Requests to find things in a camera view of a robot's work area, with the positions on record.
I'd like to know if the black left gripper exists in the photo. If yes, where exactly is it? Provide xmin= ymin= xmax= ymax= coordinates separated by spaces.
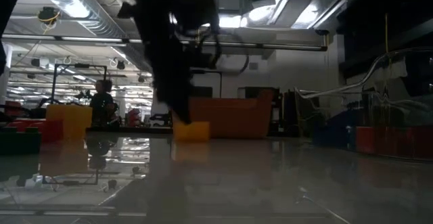
xmin=117 ymin=0 xmax=196 ymax=125

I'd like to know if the yellow brick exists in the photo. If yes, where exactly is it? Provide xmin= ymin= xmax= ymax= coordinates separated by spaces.
xmin=173 ymin=120 xmax=211 ymax=143
xmin=45 ymin=104 xmax=93 ymax=139

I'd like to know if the red brick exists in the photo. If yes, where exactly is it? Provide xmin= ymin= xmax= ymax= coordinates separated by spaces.
xmin=6 ymin=118 xmax=64 ymax=143

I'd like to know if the orange plastic bin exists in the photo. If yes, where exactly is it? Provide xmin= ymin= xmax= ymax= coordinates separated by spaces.
xmin=187 ymin=89 xmax=275 ymax=140

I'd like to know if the person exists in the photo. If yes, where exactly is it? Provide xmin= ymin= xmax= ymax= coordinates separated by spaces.
xmin=88 ymin=79 xmax=120 ymax=129

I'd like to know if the long ceiling light bar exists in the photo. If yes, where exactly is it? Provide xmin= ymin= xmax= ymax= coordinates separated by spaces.
xmin=0 ymin=33 xmax=328 ymax=51

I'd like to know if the clear plastic bin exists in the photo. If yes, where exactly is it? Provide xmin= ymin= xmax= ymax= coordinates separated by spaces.
xmin=293 ymin=47 xmax=433 ymax=160

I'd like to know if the red background object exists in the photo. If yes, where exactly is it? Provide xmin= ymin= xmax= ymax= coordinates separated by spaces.
xmin=3 ymin=100 xmax=24 ymax=115

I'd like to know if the black background frame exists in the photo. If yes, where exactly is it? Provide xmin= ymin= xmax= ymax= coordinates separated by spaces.
xmin=191 ymin=68 xmax=223 ymax=98
xmin=51 ymin=63 xmax=108 ymax=105

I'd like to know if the black table frame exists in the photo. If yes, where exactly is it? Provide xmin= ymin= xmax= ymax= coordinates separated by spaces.
xmin=84 ymin=125 xmax=173 ymax=134

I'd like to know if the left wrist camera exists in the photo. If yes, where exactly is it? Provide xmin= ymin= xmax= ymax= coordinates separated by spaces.
xmin=172 ymin=0 xmax=221 ymax=28

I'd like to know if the silver ventilation duct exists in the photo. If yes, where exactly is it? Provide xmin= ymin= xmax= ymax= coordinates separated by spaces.
xmin=25 ymin=0 xmax=129 ymax=39

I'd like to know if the yellow ceiling cable reel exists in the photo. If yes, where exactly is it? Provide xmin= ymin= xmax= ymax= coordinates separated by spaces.
xmin=37 ymin=6 xmax=62 ymax=26

